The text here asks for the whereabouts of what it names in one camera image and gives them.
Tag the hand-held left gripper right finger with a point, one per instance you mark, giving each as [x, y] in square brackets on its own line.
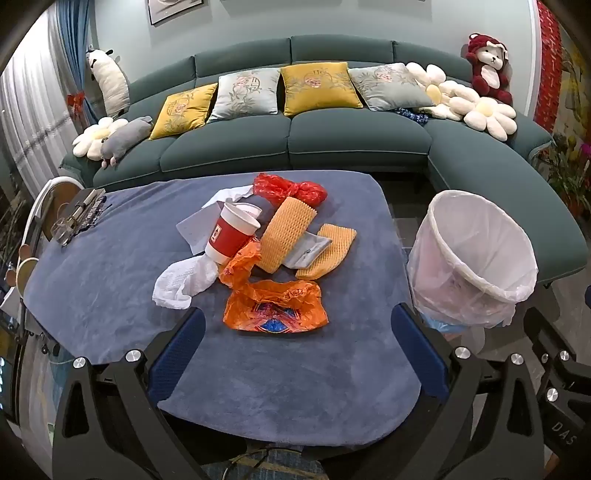
[418, 350]

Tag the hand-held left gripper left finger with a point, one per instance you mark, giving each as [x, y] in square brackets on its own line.
[178, 355]

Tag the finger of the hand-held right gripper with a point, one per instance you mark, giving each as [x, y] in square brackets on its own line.
[549, 337]

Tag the white paper towel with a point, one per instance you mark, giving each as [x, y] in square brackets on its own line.
[180, 281]

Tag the white lined trash bin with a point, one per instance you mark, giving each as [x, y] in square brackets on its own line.
[466, 258]

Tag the orange plastic bag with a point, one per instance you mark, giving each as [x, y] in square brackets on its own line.
[277, 304]

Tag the grey-blue paper sheet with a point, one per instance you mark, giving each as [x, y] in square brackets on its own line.
[196, 228]

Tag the red paper cup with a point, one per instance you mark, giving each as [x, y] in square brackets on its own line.
[228, 235]

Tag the orange foam net sleeve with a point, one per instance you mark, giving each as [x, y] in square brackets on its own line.
[334, 249]
[284, 230]

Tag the grey zip pouch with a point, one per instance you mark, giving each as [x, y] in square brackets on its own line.
[307, 251]

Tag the potted flower plant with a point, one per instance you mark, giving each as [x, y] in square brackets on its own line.
[570, 175]

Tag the white crumpled tissue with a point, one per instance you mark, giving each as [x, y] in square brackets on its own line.
[221, 196]

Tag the metal hardware tool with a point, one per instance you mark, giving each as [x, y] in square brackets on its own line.
[81, 212]

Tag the red plastic bag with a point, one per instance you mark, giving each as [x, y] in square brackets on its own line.
[277, 187]

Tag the white framed chair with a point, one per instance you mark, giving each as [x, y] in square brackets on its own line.
[39, 207]

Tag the grey animal plush toy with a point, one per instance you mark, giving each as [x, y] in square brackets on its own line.
[124, 138]

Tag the green curved sofa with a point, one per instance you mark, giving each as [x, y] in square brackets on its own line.
[351, 134]

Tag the white daisy-shaped cushion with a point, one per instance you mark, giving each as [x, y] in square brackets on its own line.
[94, 136]
[489, 113]
[438, 92]

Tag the yellow embroidered cushion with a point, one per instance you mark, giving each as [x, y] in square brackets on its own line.
[182, 110]
[318, 87]

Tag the grey embroidered cushion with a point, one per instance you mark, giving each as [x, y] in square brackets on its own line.
[388, 85]
[242, 94]

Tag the red curtain tieback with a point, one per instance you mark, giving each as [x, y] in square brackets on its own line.
[76, 101]

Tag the red and white plush toy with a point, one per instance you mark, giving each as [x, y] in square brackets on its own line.
[489, 69]

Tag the white panda plush toy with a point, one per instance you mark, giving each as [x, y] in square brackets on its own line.
[111, 81]

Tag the white sheer curtain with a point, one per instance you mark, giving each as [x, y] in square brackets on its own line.
[27, 106]

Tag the blue curtain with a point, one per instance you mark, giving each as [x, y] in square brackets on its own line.
[76, 55]

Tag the red wall hanging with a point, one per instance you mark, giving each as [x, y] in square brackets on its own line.
[549, 69]

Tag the framed wall picture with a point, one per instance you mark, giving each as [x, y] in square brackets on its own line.
[173, 10]

